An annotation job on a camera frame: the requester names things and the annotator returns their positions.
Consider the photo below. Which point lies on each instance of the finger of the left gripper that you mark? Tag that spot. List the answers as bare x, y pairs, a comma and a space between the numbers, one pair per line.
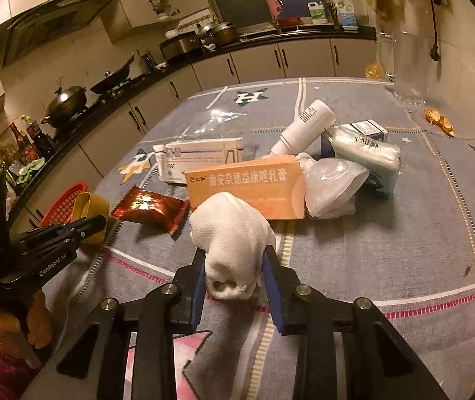
66, 244
79, 229

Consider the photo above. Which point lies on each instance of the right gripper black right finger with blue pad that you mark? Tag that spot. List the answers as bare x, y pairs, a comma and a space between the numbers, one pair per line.
299, 310

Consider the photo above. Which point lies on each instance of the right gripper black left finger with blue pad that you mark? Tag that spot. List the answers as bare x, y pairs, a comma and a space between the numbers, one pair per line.
173, 308

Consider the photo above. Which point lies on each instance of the red snack packet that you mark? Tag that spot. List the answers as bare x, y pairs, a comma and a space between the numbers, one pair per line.
155, 209

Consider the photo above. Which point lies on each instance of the white cloth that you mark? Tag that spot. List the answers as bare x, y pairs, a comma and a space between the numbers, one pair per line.
233, 235

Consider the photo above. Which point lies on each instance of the orange ointment box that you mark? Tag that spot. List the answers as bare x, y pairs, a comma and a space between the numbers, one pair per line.
273, 185

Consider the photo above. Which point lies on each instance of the person left hand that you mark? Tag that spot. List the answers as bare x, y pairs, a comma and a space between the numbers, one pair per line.
13, 341

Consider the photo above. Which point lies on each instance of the red plastic basket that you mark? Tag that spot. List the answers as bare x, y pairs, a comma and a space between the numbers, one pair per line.
61, 210

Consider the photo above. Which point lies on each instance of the yellow tape roll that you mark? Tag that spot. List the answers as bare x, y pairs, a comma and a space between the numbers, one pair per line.
90, 205

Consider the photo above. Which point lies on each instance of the green dishcloth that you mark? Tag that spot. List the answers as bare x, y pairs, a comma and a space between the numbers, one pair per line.
28, 172

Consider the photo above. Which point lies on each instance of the dark sauce bottle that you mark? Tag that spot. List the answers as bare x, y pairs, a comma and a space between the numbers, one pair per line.
39, 138

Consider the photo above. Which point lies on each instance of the lidded steel wok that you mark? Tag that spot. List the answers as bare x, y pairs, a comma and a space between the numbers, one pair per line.
66, 104

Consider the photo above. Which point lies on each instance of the white medicine box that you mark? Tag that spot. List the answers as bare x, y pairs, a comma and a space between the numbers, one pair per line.
176, 158

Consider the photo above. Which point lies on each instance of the crumpled clear plastic bag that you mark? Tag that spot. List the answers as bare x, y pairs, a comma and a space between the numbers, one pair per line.
331, 185

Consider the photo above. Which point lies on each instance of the grey patterned tablecloth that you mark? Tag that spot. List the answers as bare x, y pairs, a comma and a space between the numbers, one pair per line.
412, 254

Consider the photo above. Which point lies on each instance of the black frying pan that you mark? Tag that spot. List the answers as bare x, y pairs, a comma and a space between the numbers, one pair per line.
112, 80

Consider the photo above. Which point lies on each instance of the light blue tissue pack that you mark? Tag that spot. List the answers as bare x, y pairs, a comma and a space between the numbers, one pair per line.
382, 159

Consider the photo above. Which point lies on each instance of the clear plastic lid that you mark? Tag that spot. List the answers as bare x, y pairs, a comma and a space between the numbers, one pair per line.
217, 119

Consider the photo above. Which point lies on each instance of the white spray bottle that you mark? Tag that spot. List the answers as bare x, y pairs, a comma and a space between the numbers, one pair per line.
306, 128

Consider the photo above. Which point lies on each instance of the blue white small carton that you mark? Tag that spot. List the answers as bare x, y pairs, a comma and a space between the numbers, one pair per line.
368, 128

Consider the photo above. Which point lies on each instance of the range hood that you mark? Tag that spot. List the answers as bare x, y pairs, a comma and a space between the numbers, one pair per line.
46, 23

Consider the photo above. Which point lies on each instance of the orange peel scraps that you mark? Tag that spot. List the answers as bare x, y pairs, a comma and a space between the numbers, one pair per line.
435, 118

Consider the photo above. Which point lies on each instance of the steel stockpot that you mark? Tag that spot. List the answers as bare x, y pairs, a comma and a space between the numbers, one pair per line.
220, 35

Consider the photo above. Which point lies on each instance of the blue white detergent bottle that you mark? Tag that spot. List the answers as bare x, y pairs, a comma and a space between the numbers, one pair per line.
347, 17

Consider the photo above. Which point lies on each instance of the green detergent jug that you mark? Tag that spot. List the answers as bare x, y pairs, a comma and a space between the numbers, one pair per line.
319, 12

